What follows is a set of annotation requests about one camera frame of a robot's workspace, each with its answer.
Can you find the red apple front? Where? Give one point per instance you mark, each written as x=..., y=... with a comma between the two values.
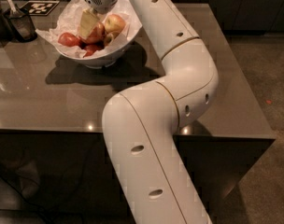
x=92, y=48

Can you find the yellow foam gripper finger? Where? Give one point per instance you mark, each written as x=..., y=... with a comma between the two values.
x=88, y=20

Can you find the white crumpled paper liner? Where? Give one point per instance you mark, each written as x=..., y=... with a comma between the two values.
x=69, y=20

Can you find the red-yellow apple right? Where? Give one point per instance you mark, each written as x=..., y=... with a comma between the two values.
x=110, y=37

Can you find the dark cup with utensil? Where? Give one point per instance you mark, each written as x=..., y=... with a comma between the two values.
x=21, y=26

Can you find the yellow-red apple back right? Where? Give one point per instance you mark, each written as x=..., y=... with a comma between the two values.
x=114, y=23

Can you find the red apple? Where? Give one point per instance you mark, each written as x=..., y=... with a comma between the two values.
x=69, y=40
x=95, y=35
x=92, y=48

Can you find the black fiducial marker card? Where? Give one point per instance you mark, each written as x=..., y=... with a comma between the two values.
x=39, y=8

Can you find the white bowl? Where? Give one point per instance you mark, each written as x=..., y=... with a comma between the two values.
x=99, y=63

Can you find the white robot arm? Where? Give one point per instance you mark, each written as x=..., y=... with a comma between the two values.
x=139, y=123

